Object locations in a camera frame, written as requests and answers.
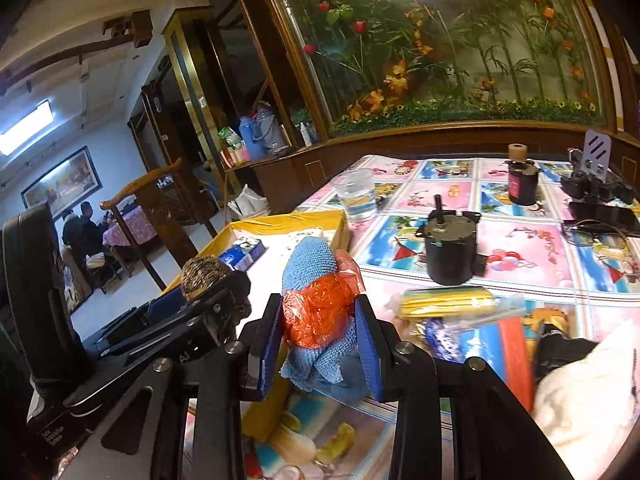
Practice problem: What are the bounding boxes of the printed tablecloth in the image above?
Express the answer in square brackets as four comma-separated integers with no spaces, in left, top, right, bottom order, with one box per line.
[185,154,640,480]

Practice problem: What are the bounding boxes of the wooden chair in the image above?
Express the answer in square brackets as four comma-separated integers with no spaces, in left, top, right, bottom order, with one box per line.
[100,157,218,291]

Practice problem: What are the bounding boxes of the pink container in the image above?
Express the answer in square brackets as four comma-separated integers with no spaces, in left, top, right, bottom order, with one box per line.
[220,145,252,168]

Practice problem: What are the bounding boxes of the black cloth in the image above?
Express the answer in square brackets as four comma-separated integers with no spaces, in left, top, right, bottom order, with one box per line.
[532,322,598,381]

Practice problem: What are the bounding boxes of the blue white wrapped scrubber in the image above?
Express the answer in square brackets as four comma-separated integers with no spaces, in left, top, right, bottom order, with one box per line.
[422,320,468,363]

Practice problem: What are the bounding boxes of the yellow cardboard box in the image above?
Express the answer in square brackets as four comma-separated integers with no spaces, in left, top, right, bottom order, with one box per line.
[160,210,353,443]

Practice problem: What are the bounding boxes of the steel wool scrubber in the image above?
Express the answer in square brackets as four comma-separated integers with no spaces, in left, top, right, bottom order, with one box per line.
[180,256,233,301]

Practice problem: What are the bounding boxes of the gold framed glass cabinet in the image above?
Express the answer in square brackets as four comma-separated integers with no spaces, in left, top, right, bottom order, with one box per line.
[162,7,241,196]

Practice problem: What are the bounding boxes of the framed wall painting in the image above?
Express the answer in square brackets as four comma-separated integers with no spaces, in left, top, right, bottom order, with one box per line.
[20,146,103,221]

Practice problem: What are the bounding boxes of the wooden counter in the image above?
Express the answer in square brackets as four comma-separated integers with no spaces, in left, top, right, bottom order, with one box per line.
[222,122,640,216]

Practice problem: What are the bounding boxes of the clear plastic cup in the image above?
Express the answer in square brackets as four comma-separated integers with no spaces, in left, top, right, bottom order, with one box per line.
[331,167,377,222]

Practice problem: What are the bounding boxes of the grey thermos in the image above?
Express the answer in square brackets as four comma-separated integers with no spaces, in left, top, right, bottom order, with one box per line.
[252,101,287,156]

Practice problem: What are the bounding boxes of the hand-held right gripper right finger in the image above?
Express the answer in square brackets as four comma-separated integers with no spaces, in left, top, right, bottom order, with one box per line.
[354,295,573,480]

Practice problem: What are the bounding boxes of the black device with striped card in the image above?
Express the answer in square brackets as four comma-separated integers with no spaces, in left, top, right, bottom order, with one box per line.
[560,129,636,206]

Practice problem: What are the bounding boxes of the black phone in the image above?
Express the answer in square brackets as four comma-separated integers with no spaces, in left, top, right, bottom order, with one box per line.
[567,201,640,236]

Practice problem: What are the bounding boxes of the blue thermos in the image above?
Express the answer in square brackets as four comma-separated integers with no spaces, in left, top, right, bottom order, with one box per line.
[238,115,266,162]

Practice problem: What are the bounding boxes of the white towel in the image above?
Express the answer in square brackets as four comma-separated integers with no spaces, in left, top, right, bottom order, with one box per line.
[531,317,640,480]

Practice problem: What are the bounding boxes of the artificial flower glass display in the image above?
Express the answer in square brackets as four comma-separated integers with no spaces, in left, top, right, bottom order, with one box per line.
[250,0,618,138]

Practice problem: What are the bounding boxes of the black cylindrical motor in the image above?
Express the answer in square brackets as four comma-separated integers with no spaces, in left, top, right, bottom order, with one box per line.
[416,195,488,286]

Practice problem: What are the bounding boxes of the blue tissue packet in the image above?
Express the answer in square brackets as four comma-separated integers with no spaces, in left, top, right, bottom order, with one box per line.
[219,237,266,272]

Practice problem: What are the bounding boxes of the white bucket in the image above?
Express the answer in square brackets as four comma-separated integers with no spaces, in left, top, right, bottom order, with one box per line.
[227,184,271,218]

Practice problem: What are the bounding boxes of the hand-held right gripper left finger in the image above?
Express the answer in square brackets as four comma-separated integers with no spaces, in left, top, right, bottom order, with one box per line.
[60,294,284,480]

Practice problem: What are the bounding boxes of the dark bottle with cork lid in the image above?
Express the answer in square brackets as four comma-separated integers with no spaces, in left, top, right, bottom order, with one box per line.
[505,143,543,207]

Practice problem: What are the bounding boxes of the orange plastic bag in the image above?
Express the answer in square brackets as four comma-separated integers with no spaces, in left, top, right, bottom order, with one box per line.
[281,250,366,350]

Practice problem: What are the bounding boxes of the blue microfiber cloth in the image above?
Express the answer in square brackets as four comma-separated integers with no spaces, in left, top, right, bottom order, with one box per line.
[280,236,368,393]

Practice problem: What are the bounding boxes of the table with pink cloth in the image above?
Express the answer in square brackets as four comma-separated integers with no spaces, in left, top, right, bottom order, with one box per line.
[102,205,158,261]

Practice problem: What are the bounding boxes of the yellow wrapped packet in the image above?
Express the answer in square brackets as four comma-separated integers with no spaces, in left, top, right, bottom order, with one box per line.
[397,286,526,321]

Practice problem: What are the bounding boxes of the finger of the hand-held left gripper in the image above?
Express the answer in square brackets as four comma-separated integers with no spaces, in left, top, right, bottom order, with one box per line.
[64,271,253,414]
[95,288,189,352]

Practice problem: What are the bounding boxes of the eyeglasses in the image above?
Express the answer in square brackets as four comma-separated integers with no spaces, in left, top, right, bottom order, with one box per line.
[562,220,640,281]

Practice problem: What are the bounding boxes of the ceiling light panel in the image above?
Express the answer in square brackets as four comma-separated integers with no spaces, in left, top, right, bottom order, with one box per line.
[0,100,53,157]

